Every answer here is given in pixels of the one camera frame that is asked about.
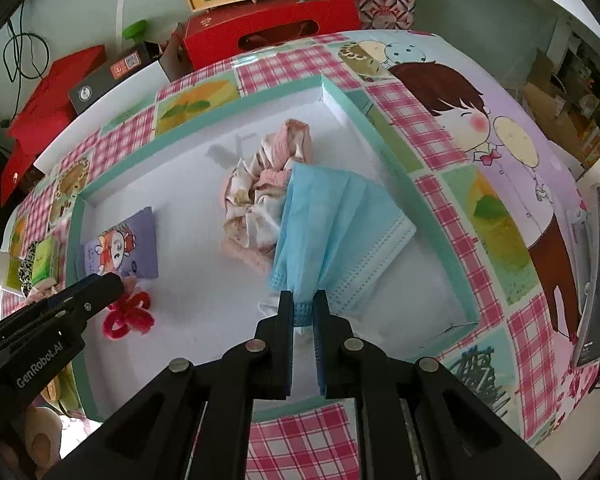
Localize red cardboard box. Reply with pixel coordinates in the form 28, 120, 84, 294
7, 45, 107, 151

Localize black cable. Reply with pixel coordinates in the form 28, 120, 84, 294
5, 0, 51, 83

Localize cream printed scrunchie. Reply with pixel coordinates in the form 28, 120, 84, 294
223, 157, 293, 252

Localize blue face mask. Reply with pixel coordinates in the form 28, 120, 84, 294
269, 162, 417, 331

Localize red patterned box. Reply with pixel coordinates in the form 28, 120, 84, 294
340, 0, 420, 31

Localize red yarn bow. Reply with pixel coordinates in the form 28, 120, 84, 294
102, 290, 156, 342

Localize red gift box with handle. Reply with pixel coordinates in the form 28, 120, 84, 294
172, 0, 363, 71

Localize purple tissue packet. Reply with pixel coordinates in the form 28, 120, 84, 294
82, 206, 159, 281

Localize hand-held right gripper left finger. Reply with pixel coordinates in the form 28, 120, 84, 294
45, 290, 296, 480

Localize red flat box gold emblem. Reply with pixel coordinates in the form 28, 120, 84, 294
0, 149, 46, 196

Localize teal shallow box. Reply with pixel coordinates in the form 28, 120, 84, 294
64, 74, 481, 423

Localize pile of cardboard boxes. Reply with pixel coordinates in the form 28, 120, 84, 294
522, 50, 600, 171

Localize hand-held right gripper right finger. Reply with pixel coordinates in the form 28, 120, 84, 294
312, 290, 566, 480

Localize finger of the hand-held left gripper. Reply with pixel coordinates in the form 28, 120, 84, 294
44, 273, 127, 312
29, 287, 127, 334

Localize pink ribbed cloth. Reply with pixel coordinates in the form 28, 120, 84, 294
221, 119, 313, 275

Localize person's left hand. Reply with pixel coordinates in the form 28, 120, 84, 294
24, 404, 64, 467

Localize white board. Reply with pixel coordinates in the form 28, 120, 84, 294
32, 57, 171, 176

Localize black and white scrunchie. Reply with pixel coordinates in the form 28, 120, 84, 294
19, 255, 36, 297

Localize green tissue packet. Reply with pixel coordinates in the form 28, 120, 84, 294
31, 237, 61, 286

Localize white phone stand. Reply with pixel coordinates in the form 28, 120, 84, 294
570, 205, 592, 271

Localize printed checked tablecloth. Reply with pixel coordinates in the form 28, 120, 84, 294
0, 30, 600, 480

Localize black box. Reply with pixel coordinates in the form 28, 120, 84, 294
68, 42, 161, 113

